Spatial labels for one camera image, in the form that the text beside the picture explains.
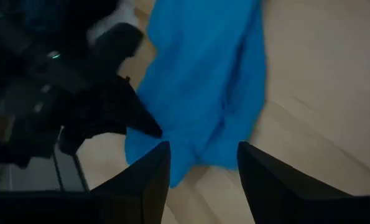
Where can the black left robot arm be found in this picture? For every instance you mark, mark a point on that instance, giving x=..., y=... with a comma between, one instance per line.
x=20, y=77

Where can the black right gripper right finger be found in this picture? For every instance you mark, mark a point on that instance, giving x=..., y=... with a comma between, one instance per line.
x=275, y=189

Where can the bright blue garment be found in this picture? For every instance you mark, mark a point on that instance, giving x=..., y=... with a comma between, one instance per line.
x=203, y=87

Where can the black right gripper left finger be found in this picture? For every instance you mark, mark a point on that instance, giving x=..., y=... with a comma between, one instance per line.
x=141, y=186

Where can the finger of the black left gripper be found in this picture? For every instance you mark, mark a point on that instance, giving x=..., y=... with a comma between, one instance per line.
x=144, y=118

